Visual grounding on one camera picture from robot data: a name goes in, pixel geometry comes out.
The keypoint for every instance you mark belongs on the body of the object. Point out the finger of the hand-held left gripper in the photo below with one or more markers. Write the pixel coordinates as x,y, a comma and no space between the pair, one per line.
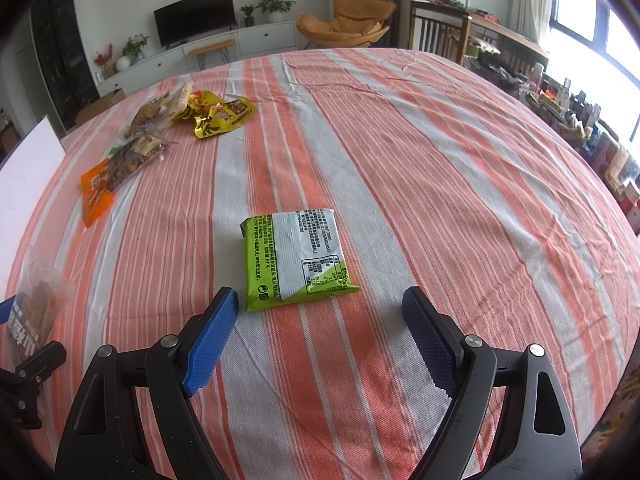
27,380
6,310

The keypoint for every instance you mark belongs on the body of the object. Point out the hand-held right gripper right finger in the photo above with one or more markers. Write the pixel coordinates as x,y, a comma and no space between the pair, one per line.
432,340

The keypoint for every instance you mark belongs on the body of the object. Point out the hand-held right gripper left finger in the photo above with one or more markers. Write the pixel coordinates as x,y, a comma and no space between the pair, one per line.
207,345

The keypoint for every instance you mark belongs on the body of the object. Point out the clear packet of brown snacks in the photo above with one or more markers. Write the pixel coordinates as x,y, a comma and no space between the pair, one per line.
42,300

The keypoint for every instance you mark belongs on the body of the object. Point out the green snack packet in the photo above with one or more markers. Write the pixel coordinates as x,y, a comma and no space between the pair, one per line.
295,260

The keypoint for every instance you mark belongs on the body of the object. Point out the white cardboard box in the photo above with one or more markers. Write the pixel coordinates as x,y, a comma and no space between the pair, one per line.
27,185

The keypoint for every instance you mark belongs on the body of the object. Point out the clear bag of brown snacks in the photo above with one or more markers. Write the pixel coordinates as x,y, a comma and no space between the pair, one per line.
145,117

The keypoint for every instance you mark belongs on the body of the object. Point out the orange striped tablecloth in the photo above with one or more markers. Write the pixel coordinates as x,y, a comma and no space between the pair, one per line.
400,185

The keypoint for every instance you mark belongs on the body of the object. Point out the orange snack bag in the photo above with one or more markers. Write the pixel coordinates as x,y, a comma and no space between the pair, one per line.
122,165

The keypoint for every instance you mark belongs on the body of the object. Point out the floral patterned cloth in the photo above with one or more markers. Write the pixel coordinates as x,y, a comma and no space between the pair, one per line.
617,435

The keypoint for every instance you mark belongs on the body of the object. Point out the brown cardboard box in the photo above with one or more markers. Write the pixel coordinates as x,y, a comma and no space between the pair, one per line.
100,105

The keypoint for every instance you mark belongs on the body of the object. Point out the red and yellow snack packet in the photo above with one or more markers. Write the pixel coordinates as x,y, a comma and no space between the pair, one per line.
202,100

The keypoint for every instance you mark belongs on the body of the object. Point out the cream snack packet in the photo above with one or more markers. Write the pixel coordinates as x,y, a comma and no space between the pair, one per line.
181,100

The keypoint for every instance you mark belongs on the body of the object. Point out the black display cabinet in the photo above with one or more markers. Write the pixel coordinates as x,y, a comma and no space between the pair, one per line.
60,55

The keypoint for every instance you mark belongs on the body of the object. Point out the row of windowsill clutter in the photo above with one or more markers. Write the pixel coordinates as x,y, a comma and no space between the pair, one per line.
575,110

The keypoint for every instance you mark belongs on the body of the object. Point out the red flower bouquet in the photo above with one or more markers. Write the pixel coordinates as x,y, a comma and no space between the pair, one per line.
103,57

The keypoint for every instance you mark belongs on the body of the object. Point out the green plant in white vase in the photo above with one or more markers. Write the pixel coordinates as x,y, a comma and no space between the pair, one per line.
131,52

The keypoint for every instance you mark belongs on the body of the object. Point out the wooden stool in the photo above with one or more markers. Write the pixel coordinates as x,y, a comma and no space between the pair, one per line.
210,49

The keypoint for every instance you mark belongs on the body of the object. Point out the wooden rack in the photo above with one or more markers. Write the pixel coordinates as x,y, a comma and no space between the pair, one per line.
450,30

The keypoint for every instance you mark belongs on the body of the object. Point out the white television cabinet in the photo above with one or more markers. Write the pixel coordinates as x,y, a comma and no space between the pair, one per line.
265,37

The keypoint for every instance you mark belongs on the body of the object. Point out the black flat television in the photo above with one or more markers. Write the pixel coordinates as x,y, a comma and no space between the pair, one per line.
195,17

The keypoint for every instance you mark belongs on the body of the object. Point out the orange lounge chair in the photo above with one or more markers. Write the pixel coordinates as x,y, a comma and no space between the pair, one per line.
345,22

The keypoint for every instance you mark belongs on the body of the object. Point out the small green potted plant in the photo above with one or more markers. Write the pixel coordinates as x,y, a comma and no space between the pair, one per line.
246,15

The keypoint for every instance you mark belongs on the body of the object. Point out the grey curtain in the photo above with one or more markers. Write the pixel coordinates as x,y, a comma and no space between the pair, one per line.
385,0

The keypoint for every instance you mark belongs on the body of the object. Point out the large green potted plant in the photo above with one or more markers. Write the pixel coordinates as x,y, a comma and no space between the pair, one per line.
275,6

